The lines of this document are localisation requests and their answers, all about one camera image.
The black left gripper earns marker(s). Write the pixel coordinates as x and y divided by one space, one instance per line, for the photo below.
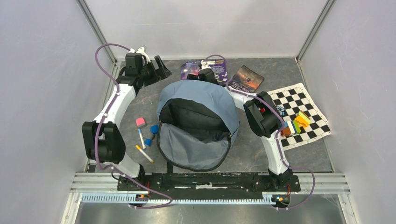
161 73

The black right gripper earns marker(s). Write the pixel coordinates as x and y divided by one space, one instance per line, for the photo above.
193 77

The blue fabric backpack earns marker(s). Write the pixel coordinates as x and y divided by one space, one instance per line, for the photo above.
198 124

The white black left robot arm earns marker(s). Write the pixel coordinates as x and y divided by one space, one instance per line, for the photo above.
102 138

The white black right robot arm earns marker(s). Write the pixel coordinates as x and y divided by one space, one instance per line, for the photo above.
265 121

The purple paperback book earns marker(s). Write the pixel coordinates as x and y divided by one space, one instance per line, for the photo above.
218 67

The dark orange paperback book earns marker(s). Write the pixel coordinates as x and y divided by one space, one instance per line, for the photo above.
246 80

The pink grey eraser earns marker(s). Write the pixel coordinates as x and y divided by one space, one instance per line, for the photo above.
140 122

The blue pencil sharpener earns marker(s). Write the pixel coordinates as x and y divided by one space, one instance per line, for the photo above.
154 129

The blue cap marker pen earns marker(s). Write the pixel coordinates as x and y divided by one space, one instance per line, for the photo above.
142 139

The blue grey glue stick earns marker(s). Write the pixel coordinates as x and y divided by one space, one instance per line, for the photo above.
148 141

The yellow cap marker pen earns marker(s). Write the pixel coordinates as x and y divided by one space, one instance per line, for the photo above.
144 154

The owl pattern eraser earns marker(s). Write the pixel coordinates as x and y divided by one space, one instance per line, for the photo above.
281 111

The black white checkered mat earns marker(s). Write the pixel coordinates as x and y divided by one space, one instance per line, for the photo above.
294 103

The striped colour block stack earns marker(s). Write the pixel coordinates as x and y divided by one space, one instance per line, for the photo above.
292 128

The orange green toy blocks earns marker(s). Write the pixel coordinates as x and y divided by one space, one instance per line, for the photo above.
303 119

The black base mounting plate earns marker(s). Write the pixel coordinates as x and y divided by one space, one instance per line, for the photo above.
208 186

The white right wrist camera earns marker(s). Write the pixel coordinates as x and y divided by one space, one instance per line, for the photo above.
204 65

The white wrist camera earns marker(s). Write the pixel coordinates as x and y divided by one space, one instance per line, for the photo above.
204 65
142 50

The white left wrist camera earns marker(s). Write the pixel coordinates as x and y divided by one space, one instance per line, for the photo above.
142 50

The slotted cable duct rail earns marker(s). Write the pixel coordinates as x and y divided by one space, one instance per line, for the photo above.
132 198

